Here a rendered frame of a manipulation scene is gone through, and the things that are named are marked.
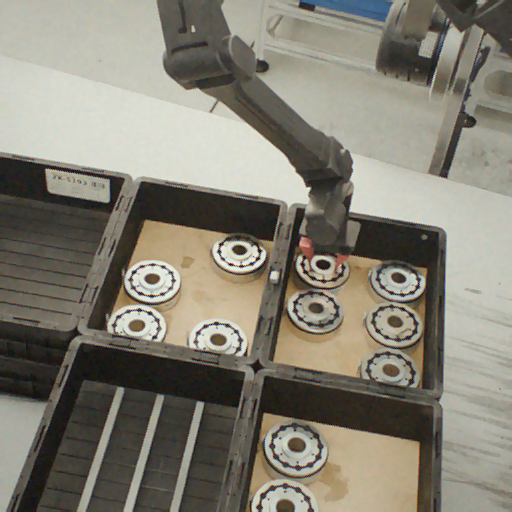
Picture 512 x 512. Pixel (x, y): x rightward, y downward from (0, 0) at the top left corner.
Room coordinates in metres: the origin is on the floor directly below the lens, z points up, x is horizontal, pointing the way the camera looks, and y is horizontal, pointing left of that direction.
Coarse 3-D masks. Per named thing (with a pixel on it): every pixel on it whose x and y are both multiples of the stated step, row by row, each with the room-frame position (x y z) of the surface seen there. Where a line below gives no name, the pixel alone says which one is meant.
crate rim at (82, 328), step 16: (144, 176) 1.32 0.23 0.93; (208, 192) 1.30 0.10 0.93; (224, 192) 1.31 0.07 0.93; (128, 208) 1.24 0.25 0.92; (112, 240) 1.14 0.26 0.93; (112, 256) 1.11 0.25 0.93; (272, 256) 1.15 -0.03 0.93; (96, 288) 1.03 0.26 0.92; (272, 288) 1.08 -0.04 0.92; (80, 320) 0.96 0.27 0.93; (96, 336) 0.93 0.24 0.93; (112, 336) 0.93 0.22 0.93; (128, 336) 0.93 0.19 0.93; (256, 336) 0.97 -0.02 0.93; (192, 352) 0.92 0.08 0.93; (208, 352) 0.92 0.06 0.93; (256, 352) 0.93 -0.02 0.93; (256, 368) 0.92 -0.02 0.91
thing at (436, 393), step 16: (288, 208) 1.28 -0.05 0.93; (304, 208) 1.29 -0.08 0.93; (288, 224) 1.24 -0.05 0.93; (400, 224) 1.28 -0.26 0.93; (416, 224) 1.28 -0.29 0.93; (288, 240) 1.20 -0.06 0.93; (272, 304) 1.04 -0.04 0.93; (272, 320) 1.02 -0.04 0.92; (272, 368) 0.91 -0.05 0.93; (288, 368) 0.91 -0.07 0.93; (304, 368) 0.91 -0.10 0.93; (368, 384) 0.90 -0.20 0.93; (384, 384) 0.90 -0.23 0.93
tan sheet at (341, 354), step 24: (360, 264) 1.26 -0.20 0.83; (288, 288) 1.17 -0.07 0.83; (360, 288) 1.19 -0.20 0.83; (360, 312) 1.13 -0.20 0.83; (288, 336) 1.06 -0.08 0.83; (336, 336) 1.07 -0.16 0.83; (360, 336) 1.08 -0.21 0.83; (288, 360) 1.00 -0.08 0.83; (312, 360) 1.01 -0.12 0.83; (336, 360) 1.02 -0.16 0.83
